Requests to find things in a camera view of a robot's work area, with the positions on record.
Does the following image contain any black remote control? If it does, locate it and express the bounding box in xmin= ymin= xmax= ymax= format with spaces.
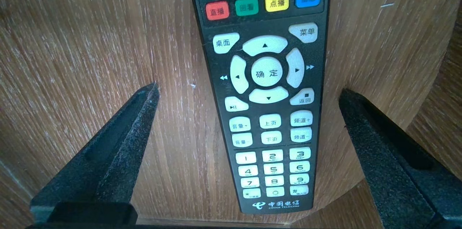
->
xmin=185 ymin=0 xmax=332 ymax=215

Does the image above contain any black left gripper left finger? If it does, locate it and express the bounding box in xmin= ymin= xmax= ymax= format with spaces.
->
xmin=30 ymin=82 xmax=160 ymax=224

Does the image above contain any round wooden bedside table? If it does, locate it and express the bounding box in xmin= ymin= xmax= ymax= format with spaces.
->
xmin=0 ymin=0 xmax=462 ymax=229

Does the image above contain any round wooden side table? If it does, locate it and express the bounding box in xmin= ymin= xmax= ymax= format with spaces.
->
xmin=289 ymin=2 xmax=462 ymax=229

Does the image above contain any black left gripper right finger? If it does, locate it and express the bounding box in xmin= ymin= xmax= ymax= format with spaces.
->
xmin=339 ymin=88 xmax=462 ymax=229

